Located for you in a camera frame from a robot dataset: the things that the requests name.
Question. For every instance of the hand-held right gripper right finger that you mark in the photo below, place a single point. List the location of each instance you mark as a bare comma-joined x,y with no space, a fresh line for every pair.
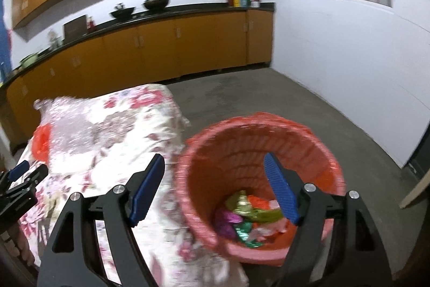
280,189

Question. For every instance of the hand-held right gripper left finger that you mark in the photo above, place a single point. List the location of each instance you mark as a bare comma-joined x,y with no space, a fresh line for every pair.
146,187

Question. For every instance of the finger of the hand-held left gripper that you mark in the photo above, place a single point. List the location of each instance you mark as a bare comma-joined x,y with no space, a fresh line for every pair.
18,170
33,176

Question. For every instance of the small orange-red plastic bag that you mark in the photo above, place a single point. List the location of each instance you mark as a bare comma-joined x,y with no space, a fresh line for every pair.
260,201

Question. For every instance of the light green plastic wrapper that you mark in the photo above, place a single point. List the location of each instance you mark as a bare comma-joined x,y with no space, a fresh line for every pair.
245,206

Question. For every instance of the dark green foil wrapper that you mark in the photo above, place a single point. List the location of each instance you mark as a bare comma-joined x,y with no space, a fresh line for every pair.
247,235

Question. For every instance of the pink foil wrapper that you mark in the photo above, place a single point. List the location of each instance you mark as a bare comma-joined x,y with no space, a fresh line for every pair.
224,223

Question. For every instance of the bubble wrap sheet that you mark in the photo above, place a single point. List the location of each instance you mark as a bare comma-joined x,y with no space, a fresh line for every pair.
67,119

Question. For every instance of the floral cloth covered table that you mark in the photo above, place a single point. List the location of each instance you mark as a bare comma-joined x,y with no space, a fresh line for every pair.
134,139

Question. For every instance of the green basin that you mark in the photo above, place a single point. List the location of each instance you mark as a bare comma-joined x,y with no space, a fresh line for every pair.
29,60

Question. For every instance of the blue hanging cloth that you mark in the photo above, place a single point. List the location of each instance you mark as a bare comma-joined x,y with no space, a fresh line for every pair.
4,38

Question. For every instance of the clear jar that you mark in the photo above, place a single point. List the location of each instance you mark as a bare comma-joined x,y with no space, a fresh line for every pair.
53,38

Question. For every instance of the dark grey door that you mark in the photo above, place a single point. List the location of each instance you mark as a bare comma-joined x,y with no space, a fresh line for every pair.
421,159

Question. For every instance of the dark brown cutting board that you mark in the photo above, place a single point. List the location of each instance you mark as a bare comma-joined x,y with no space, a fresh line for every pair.
75,26

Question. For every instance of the wooden lower kitchen cabinets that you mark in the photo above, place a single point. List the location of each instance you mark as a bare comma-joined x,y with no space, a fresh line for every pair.
201,41

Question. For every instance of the red bottle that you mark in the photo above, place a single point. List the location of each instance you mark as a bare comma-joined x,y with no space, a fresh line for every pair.
90,24

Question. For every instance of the black wok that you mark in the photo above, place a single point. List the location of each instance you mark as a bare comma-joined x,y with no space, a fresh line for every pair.
122,12

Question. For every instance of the black pot with lid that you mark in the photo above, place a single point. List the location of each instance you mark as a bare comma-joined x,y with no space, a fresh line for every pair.
155,3

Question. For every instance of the white cup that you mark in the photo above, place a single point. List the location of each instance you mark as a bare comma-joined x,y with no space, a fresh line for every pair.
254,4

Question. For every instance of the black kitchen countertop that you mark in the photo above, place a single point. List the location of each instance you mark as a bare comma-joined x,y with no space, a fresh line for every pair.
201,7

